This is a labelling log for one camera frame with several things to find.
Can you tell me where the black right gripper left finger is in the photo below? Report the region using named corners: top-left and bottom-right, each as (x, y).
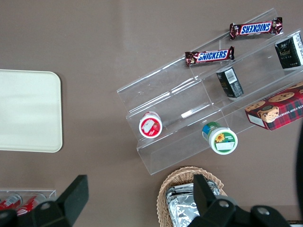
top-left (0, 174), bottom-right (90, 227)

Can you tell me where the red lid yogurt cup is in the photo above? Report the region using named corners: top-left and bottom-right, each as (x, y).
top-left (138, 111), bottom-right (163, 139)

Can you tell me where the small black carton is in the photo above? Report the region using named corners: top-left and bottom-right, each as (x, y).
top-left (274, 33), bottom-right (303, 70)
top-left (215, 67), bottom-right (244, 99)

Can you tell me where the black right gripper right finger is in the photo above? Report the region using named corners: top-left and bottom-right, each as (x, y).
top-left (192, 174), bottom-right (292, 227)

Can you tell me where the Snickers chocolate bar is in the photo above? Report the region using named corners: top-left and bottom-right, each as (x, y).
top-left (184, 45), bottom-right (235, 68)
top-left (229, 16), bottom-right (284, 40)

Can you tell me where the red tartan cookie box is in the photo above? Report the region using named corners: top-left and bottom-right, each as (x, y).
top-left (244, 81), bottom-right (303, 131)

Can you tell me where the green lid yogurt cup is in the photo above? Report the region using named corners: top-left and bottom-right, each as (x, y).
top-left (201, 122), bottom-right (239, 156)

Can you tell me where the oval light wicker basket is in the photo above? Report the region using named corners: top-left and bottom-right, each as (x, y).
top-left (156, 166), bottom-right (229, 227)

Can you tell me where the silver foil pack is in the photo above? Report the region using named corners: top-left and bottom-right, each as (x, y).
top-left (165, 181), bottom-right (225, 227)
top-left (168, 185), bottom-right (223, 227)

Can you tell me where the clear acrylic bottle rack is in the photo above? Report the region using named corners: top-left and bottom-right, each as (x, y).
top-left (0, 188), bottom-right (57, 213)

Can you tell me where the cream rectangular tray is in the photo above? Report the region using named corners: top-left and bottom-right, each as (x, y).
top-left (0, 69), bottom-right (63, 153)

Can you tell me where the clear acrylic step shelf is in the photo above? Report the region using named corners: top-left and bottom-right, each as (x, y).
top-left (116, 8), bottom-right (303, 175)

